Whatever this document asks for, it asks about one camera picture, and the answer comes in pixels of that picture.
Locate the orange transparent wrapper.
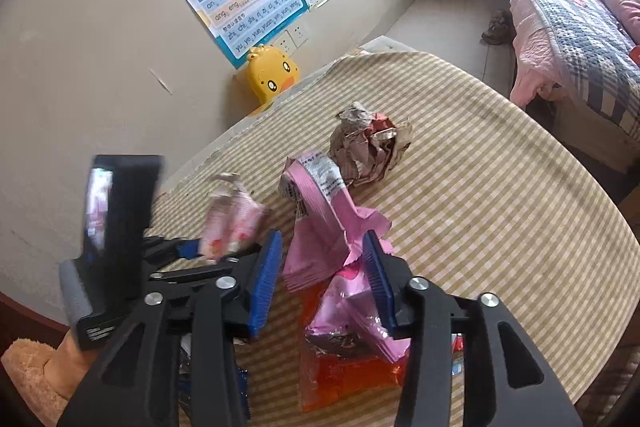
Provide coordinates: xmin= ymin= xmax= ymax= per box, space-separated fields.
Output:
xmin=299 ymin=292 xmax=408 ymax=410

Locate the red white packet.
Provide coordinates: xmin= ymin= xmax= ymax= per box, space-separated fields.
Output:
xmin=451 ymin=333 xmax=466 ymax=375

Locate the crumpled paper ball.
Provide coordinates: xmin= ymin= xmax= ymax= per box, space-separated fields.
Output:
xmin=329 ymin=102 xmax=415 ymax=190

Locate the small pink printed packet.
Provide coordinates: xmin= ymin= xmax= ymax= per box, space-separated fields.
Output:
xmin=200 ymin=173 xmax=273 ymax=260

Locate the pink foil snack packet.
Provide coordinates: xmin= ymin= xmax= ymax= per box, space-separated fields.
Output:
xmin=306 ymin=264 xmax=411 ymax=364

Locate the beige checkered tablecloth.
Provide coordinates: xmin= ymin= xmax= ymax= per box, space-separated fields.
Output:
xmin=150 ymin=52 xmax=640 ymax=408

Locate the large pink labelled wrapper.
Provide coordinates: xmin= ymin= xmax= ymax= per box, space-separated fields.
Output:
xmin=279 ymin=150 xmax=396 ymax=293

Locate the pair of brown shoes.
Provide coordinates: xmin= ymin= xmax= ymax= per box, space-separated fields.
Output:
xmin=481 ymin=9 xmax=513 ymax=45

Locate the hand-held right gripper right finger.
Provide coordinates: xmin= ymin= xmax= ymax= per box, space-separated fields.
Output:
xmin=362 ymin=231 xmax=583 ymax=427

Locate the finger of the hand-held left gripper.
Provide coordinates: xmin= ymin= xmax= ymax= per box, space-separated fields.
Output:
xmin=142 ymin=234 xmax=202 ymax=264
xmin=149 ymin=247 xmax=262 ymax=282

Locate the pink bed sheet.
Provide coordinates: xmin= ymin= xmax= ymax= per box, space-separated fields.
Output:
xmin=509 ymin=2 xmax=568 ymax=108

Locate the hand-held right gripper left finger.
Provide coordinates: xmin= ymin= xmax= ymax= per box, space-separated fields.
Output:
xmin=56 ymin=229 xmax=283 ymax=427

